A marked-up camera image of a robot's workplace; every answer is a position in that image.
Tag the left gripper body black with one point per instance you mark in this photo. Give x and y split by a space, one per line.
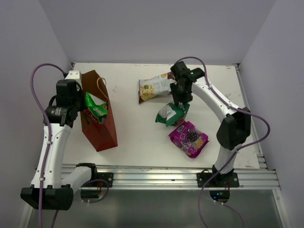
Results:
79 100

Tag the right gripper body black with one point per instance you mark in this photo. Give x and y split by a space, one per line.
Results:
179 94

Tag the dark green snack bag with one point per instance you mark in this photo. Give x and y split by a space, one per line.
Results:
172 115

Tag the green white chips bag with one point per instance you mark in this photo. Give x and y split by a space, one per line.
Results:
96 109

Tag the red brown paper bag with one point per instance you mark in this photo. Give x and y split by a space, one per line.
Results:
101 134

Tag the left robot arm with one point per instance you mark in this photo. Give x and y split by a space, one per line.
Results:
48 190

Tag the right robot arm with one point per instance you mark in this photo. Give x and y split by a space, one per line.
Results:
235 123

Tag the brown yellow chips bag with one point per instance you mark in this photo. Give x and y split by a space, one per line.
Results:
158 85

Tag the purple candy bag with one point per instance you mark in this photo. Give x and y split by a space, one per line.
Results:
189 139

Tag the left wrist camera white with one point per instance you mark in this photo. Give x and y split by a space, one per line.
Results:
74 75

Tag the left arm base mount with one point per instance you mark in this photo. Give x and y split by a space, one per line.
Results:
106 176

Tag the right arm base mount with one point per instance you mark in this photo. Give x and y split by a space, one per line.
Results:
206 179

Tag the aluminium rail frame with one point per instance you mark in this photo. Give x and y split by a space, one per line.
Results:
145 157

